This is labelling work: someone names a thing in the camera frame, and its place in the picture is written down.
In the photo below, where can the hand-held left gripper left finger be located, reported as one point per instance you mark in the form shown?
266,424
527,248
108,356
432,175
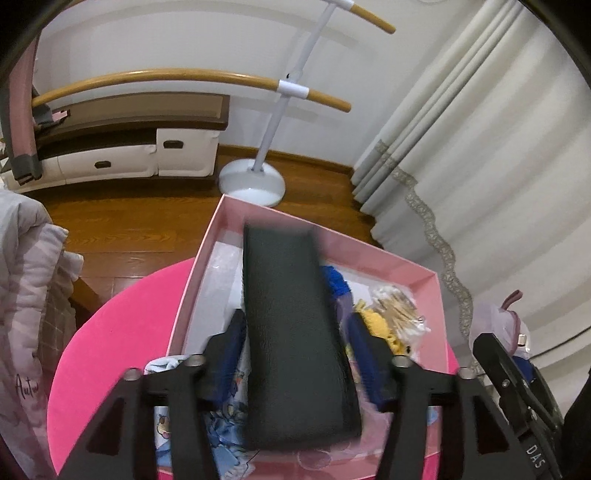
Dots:
231,355

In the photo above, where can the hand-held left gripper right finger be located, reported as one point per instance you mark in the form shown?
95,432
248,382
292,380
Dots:
364,364

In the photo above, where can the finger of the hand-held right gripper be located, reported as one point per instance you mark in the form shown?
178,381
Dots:
501,369
535,376

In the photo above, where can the blue printed ribbon pouch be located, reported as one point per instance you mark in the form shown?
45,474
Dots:
226,417

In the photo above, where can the bag of cotton swabs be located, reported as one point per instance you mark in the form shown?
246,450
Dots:
402,314

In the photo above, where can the black leather case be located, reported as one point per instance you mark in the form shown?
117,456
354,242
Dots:
295,332

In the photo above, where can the pink cardboard box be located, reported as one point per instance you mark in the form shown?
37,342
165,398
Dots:
318,240

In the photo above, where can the yellow crochet toy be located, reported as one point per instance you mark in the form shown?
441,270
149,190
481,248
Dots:
387,328

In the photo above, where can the blue crochet piece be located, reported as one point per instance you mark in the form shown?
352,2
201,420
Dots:
337,281

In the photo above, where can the white barre stand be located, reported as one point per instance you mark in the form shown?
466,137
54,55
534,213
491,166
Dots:
251,182

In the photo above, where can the grey pink quilt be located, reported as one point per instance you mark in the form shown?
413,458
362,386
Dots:
27,300

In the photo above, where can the cream lace-trimmed curtain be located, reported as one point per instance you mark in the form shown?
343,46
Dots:
485,138

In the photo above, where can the low white brown cabinet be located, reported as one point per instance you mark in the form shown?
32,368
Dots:
115,152

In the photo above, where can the small grey pink cloth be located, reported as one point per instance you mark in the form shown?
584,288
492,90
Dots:
48,117

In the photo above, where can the pink grey hanging mat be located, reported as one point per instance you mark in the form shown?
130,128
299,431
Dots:
21,115

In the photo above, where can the short wooden barre rail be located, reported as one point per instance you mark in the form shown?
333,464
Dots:
152,76

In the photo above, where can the long wooden barre rail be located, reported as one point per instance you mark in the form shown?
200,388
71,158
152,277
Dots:
374,16

